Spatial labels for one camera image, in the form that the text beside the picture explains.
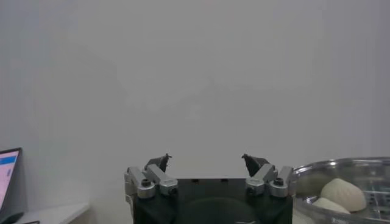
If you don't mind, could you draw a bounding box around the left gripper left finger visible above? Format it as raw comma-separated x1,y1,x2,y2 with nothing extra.
124,153,180,201

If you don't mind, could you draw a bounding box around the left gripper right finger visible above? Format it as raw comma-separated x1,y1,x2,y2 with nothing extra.
241,153,299,199

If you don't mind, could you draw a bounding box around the white steamed baozi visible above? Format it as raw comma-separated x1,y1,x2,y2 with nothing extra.
319,177,367,213
312,197,352,215

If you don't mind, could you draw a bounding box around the stainless steel steamer basket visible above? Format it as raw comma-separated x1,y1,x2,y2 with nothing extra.
291,156,390,224

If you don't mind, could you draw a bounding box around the white side table with cable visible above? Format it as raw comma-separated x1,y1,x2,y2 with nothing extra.
13,202,91,224

